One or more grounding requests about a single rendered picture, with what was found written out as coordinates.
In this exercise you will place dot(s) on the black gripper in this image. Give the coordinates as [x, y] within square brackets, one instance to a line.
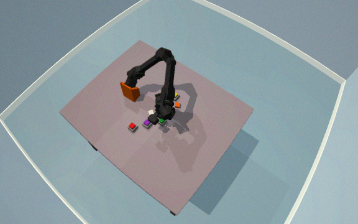
[154, 118]

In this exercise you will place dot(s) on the green button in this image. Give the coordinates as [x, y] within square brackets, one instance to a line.
[162, 122]

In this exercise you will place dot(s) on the red button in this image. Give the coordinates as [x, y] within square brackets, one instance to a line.
[132, 127]

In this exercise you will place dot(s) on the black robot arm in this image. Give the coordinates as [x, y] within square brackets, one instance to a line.
[168, 90]

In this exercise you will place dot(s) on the yellow button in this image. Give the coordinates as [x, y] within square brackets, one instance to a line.
[176, 96]

